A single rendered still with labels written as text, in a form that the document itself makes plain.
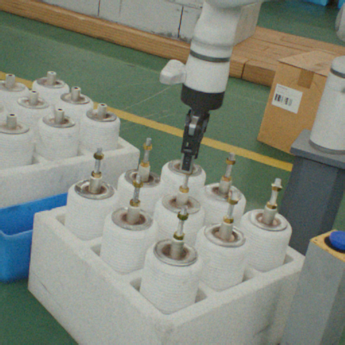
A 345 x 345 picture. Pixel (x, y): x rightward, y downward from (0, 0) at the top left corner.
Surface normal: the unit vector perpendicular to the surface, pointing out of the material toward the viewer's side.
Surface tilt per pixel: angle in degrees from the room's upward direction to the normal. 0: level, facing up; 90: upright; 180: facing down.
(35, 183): 90
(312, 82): 90
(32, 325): 0
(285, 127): 89
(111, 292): 90
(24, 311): 0
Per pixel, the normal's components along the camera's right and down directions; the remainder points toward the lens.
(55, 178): 0.64, 0.42
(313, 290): -0.74, 0.18
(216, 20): 0.15, -0.80
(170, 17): -0.39, 0.34
